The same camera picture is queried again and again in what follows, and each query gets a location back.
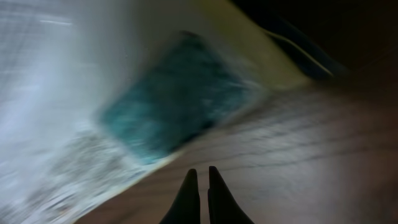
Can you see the yellow snack bag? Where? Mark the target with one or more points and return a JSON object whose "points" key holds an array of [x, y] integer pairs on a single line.
{"points": [[96, 95]]}

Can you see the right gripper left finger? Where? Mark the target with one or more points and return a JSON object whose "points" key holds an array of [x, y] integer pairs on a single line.
{"points": [[186, 205]]}

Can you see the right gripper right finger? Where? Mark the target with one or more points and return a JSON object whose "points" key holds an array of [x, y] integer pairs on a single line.
{"points": [[222, 206]]}

